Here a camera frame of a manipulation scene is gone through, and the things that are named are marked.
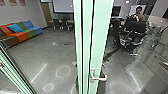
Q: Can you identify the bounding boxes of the framed wall picture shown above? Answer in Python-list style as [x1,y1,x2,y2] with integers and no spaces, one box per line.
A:
[9,0,18,7]
[19,0,27,7]
[0,0,6,6]

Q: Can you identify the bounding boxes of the silver door lever handle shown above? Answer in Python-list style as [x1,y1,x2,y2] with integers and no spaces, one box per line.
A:
[89,68,108,83]

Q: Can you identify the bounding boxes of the white wall board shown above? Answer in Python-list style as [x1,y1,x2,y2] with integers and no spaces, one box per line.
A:
[52,0,74,14]

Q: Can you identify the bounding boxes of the small brown wooden table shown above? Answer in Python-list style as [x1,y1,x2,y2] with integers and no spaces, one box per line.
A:
[66,19,75,32]

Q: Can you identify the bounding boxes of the brown wooden room door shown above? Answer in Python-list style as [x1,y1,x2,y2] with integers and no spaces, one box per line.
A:
[41,2,53,28]

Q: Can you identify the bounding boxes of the seated person in dark clothes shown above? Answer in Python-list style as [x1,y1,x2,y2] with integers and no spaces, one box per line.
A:
[130,4,148,24]

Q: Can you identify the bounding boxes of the dark chair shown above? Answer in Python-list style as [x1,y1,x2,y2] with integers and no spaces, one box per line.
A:
[54,18,62,31]
[60,18,68,31]
[48,19,56,30]

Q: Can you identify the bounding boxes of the green door frame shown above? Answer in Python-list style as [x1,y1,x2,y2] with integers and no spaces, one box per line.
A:
[0,42,37,94]

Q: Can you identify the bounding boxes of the multicoloured modular sofa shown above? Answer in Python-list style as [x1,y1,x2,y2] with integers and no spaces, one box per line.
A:
[0,19,44,48]

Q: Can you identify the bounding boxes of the blue sofa cushion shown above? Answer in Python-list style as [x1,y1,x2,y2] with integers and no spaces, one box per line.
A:
[7,23,24,34]

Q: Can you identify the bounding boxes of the green glass door without handle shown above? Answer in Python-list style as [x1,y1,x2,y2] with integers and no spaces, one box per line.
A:
[72,0,95,94]

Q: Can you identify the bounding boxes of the large light brown table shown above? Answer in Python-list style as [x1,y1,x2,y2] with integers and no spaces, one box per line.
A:
[148,14,168,30]

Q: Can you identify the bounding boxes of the green glass door with handle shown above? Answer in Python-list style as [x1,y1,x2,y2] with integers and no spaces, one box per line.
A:
[87,0,168,94]

